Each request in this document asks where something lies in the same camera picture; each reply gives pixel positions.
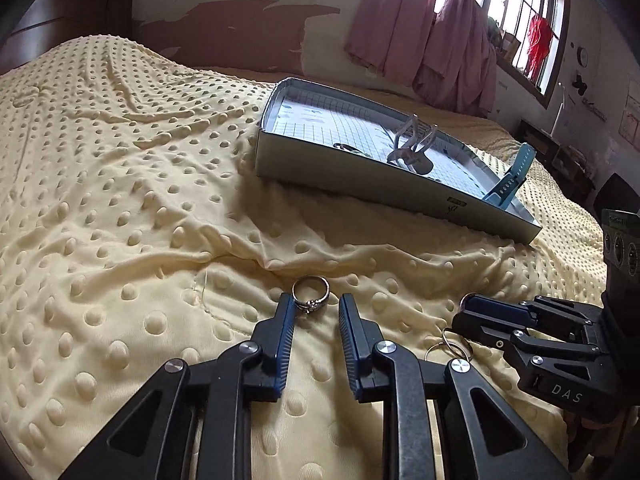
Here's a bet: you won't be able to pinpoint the dark wooden headboard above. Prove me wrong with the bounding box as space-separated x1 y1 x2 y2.
0 0 135 76

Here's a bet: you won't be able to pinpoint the pink curtains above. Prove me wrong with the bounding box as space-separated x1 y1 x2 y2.
320 0 573 108

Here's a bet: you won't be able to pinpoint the beige wrist watch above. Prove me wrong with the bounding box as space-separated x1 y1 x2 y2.
387 114 440 175

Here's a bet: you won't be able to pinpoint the pink curtain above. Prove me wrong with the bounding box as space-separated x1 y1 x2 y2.
412 0 566 118
347 0 443 73

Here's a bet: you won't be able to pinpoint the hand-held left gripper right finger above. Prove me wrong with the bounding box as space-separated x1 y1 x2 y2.
338 294 573 480

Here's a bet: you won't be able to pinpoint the dark wooden cabinet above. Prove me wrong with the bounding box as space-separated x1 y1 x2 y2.
515 119 598 201

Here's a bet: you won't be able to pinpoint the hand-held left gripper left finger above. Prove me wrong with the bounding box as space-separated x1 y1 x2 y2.
59 292 297 480

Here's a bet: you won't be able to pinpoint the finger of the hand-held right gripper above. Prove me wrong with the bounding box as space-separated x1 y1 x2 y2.
452 294 606 343
500 329 618 413

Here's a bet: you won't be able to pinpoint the plain silver ring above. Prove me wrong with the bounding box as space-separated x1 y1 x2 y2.
442 327 475 361
425 342 456 362

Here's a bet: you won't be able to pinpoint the yellow dotted blanket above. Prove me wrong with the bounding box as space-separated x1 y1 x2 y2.
0 35 608 480

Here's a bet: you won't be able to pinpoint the silver ring with stone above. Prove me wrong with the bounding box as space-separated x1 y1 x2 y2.
291 275 331 315

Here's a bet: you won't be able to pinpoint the red hanging ornament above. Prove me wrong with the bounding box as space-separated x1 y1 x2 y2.
525 14 555 81

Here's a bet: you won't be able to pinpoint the blue wrist watch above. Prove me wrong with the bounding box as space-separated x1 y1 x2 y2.
481 142 537 208

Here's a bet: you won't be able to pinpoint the black chair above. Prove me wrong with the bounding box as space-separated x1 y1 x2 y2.
595 172 640 221

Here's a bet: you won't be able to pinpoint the grey shallow tray box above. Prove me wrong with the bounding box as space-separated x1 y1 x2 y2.
255 77 543 245

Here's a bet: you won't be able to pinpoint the white desk lamp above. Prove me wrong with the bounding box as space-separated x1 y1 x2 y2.
550 82 568 136

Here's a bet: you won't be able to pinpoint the paper sheets on wall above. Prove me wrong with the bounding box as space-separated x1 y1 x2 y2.
617 80 640 141

